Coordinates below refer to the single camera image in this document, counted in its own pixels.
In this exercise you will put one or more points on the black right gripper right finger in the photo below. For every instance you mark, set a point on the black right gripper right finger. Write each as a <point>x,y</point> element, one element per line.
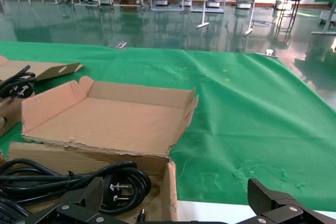
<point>262,200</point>

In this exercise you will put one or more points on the torn brown cardboard box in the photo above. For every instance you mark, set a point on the torn brown cardboard box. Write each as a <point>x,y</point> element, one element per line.
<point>110,119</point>

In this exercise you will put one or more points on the green table cloth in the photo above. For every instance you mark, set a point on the green table cloth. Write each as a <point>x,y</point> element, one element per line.
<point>249,116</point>

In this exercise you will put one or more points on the empty-lidded brown cardboard box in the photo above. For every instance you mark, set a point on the empty-lidded brown cardboard box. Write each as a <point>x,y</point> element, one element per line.
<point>52,70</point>

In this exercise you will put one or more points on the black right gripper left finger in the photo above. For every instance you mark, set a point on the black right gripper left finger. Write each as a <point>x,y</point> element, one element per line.
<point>92,195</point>

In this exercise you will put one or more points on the silver table clamp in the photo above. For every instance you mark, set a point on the silver table clamp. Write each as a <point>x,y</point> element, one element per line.
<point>270,52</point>
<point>122,44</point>

